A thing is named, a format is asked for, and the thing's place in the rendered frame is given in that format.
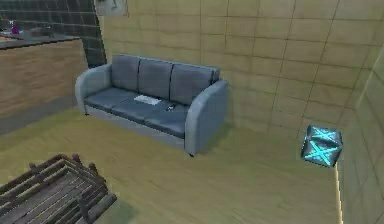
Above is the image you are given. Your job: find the grey blue three-seat sofa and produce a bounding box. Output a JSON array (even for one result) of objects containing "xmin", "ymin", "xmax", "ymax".
[{"xmin": 74, "ymin": 54, "xmax": 230, "ymax": 158}]

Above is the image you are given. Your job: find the white paper sheet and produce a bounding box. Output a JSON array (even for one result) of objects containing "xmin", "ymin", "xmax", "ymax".
[{"xmin": 133, "ymin": 94, "xmax": 162, "ymax": 107}]

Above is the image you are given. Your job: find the dark cube with cyan crosses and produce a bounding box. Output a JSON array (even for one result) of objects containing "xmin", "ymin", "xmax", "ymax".
[{"xmin": 300, "ymin": 124, "xmax": 344, "ymax": 169}]

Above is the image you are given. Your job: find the wooden kitchen counter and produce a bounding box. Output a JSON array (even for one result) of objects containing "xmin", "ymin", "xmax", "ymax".
[{"xmin": 0, "ymin": 32, "xmax": 88, "ymax": 136}]

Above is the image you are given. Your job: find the dark brown slatted wooden table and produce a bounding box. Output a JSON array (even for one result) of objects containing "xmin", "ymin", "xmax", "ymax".
[{"xmin": 0, "ymin": 153, "xmax": 118, "ymax": 224}]

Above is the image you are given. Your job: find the framed grey wall picture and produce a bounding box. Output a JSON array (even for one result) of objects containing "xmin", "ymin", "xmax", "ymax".
[{"xmin": 94, "ymin": 0, "xmax": 130, "ymax": 18}]

